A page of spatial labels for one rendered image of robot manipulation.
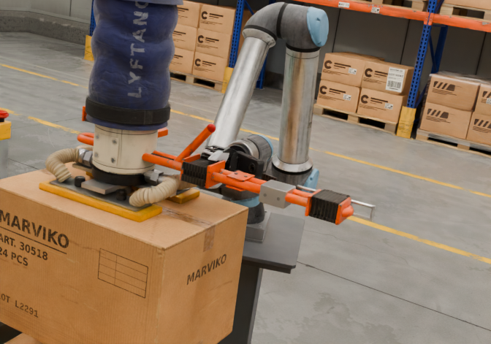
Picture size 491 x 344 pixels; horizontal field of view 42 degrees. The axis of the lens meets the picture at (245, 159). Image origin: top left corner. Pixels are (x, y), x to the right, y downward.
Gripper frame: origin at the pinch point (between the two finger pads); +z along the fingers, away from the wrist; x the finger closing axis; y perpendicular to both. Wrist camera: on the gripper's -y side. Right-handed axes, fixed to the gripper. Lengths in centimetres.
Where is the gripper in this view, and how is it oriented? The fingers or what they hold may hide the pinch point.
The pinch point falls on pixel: (211, 172)
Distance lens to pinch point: 166.7
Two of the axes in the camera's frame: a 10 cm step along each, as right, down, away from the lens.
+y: -9.0, -2.4, 3.7
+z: -4.2, 1.8, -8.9
